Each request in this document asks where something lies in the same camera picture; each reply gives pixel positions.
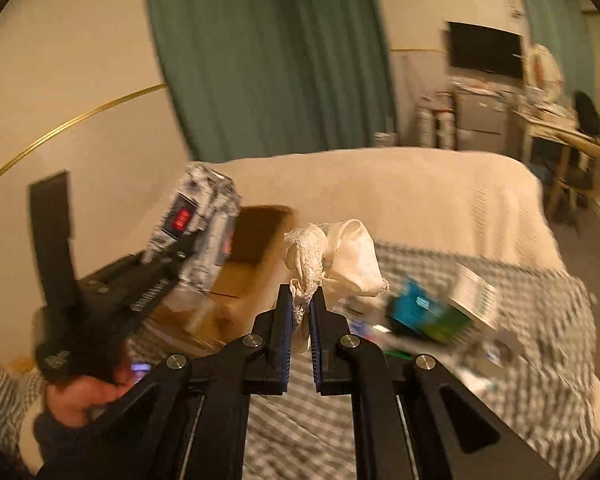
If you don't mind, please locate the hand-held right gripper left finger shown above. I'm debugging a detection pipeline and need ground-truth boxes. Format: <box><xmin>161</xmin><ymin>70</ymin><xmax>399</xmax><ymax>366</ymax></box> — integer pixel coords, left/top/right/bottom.
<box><xmin>86</xmin><ymin>283</ymin><xmax>296</xmax><ymax>480</ymax></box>

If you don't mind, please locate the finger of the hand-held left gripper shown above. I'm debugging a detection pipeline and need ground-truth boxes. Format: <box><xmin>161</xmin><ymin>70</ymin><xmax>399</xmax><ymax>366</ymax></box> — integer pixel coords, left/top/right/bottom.
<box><xmin>125</xmin><ymin>232</ymin><xmax>203</xmax><ymax>328</ymax></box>

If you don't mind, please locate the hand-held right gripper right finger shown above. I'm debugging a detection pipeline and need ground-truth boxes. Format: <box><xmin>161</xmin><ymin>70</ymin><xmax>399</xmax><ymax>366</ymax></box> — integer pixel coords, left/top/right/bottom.
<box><xmin>309</xmin><ymin>287</ymin><xmax>561</xmax><ymax>480</ymax></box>

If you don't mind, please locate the black and white patterned packet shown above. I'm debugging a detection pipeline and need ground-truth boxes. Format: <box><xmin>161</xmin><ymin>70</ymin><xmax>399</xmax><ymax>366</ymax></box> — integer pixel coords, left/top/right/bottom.
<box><xmin>142</xmin><ymin>161</ymin><xmax>242</xmax><ymax>295</ymax></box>

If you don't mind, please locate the brown cardboard box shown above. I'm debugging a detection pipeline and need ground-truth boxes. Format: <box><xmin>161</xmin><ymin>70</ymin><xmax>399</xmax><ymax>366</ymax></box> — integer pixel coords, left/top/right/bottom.
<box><xmin>147</xmin><ymin>205</ymin><xmax>296</xmax><ymax>351</ymax></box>

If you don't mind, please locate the cream lace-trimmed cloth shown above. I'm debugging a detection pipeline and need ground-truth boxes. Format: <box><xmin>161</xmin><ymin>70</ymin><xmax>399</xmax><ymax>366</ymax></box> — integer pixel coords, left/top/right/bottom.
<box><xmin>283</xmin><ymin>219</ymin><xmax>390</xmax><ymax>356</ymax></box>

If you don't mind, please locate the person's left hand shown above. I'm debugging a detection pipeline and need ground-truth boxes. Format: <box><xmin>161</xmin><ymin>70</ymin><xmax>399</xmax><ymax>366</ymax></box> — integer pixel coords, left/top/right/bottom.
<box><xmin>44</xmin><ymin>350</ymin><xmax>141</xmax><ymax>428</ymax></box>

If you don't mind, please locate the blue and green box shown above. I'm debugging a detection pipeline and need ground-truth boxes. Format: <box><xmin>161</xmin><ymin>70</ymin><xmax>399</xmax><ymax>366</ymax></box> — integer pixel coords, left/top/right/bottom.
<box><xmin>387</xmin><ymin>277</ymin><xmax>473</xmax><ymax>345</ymax></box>

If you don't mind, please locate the cream bed blanket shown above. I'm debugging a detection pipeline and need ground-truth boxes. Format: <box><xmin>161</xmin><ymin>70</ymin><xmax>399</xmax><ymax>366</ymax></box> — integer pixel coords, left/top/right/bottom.
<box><xmin>215</xmin><ymin>147</ymin><xmax>566</xmax><ymax>273</ymax></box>

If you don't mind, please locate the white striped box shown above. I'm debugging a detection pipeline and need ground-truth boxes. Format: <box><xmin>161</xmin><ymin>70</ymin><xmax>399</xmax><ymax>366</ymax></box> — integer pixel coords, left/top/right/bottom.
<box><xmin>447</xmin><ymin>262</ymin><xmax>498</xmax><ymax>333</ymax></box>

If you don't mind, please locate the grey checked bed sheet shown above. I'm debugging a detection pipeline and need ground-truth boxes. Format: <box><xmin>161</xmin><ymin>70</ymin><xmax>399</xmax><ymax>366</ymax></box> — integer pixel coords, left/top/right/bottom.
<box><xmin>0</xmin><ymin>240</ymin><xmax>600</xmax><ymax>480</ymax></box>

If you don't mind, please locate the white drawer unit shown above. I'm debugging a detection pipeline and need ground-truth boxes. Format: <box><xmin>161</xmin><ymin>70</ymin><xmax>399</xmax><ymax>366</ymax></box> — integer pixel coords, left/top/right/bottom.
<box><xmin>416</xmin><ymin>92</ymin><xmax>456</xmax><ymax>150</ymax></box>

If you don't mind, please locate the green curtain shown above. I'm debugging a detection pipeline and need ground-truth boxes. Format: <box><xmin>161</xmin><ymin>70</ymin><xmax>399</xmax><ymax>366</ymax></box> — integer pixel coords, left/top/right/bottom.
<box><xmin>141</xmin><ymin>0</ymin><xmax>397</xmax><ymax>163</ymax></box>

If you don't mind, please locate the grey cabinet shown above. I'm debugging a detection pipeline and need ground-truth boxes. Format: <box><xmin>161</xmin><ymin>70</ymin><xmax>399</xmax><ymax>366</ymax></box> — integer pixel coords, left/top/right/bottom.
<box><xmin>452</xmin><ymin>85</ymin><xmax>511</xmax><ymax>152</ymax></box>

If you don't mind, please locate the wooden desk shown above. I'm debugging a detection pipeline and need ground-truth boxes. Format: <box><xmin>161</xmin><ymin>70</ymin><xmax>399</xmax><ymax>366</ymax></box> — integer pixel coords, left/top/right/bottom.
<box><xmin>511</xmin><ymin>107</ymin><xmax>600</xmax><ymax>206</ymax></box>

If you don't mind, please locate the black office chair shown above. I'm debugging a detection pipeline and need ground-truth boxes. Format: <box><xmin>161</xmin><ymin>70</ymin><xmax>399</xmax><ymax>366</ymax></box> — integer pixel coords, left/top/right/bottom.
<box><xmin>540</xmin><ymin>91</ymin><xmax>600</xmax><ymax>223</ymax></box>

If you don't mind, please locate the black wall television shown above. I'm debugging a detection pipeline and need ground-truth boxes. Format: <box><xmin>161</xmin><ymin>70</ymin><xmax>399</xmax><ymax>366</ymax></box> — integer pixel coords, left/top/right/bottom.
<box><xmin>446</xmin><ymin>21</ymin><xmax>525</xmax><ymax>81</ymax></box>

